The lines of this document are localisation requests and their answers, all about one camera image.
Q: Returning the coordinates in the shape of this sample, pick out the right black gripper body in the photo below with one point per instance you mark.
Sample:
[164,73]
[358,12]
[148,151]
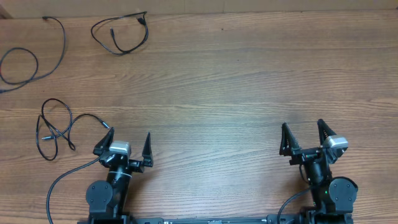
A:
[305,155]

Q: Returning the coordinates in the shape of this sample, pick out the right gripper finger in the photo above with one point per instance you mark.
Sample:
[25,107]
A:
[288,145]
[324,131]

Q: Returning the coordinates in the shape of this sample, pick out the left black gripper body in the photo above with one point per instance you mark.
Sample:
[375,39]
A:
[136,165]

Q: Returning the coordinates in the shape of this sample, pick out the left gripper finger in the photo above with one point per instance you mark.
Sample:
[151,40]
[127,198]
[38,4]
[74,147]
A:
[147,153]
[104,144]

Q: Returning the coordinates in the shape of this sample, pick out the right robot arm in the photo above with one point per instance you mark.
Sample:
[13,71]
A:
[333,197]

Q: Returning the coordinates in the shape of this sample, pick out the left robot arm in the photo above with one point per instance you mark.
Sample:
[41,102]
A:
[107,198]

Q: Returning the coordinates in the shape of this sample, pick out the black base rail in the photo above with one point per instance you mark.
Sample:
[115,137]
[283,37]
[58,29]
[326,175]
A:
[270,219]

